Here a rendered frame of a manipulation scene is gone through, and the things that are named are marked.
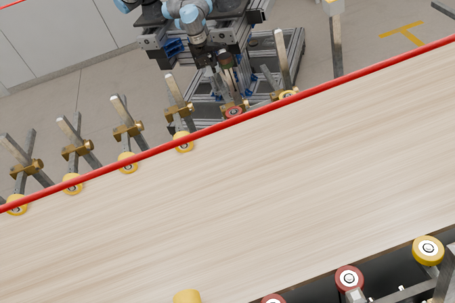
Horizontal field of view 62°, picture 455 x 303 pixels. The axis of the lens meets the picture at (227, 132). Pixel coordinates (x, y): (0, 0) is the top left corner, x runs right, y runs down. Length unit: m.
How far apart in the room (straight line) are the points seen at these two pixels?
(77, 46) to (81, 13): 0.39
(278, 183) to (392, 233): 0.41
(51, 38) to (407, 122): 3.84
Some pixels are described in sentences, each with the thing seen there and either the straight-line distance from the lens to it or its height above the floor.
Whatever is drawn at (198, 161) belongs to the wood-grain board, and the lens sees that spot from 1.56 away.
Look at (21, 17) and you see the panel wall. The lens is 4.57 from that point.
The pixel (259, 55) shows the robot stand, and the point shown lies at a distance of 3.27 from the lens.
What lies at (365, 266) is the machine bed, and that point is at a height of 0.77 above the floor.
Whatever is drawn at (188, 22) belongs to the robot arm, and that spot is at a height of 1.32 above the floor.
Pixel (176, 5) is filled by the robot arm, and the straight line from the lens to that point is 1.75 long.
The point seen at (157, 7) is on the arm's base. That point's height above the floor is 1.09.
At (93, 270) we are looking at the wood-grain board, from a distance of 1.47.
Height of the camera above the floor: 2.00
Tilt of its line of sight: 42 degrees down
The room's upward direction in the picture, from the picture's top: 20 degrees counter-clockwise
